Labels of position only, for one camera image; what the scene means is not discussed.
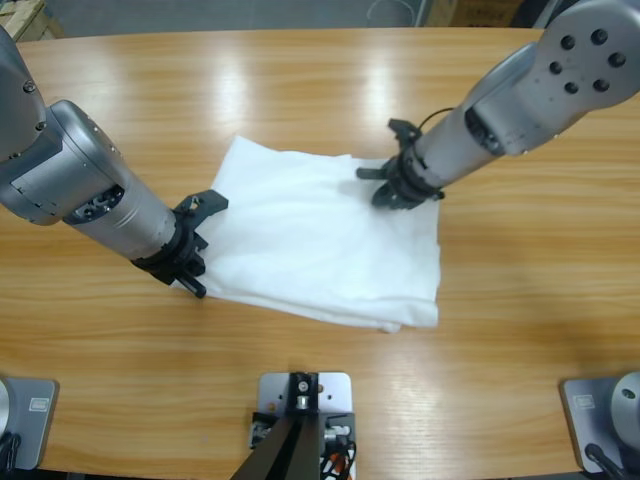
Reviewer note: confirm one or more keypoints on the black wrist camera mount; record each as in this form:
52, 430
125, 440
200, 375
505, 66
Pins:
212, 200
402, 127

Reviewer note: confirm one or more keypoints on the white t-shirt with black print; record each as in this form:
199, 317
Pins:
325, 240

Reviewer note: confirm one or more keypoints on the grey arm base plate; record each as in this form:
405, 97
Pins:
35, 430
582, 415

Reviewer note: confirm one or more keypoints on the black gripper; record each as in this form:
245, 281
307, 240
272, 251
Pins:
415, 182
180, 255

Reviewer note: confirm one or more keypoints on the grey metal frame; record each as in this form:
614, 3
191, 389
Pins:
545, 12

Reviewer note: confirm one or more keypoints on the black bracket with silver fittings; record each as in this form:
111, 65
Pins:
345, 417

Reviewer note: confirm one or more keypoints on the brown cardboard box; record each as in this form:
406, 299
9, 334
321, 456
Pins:
480, 10

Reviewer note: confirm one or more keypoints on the dark post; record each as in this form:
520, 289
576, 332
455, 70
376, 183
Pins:
285, 450

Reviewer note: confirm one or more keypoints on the light cardboard box stack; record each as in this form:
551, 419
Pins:
30, 17

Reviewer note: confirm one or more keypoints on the white mounting block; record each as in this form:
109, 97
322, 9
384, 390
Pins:
335, 390

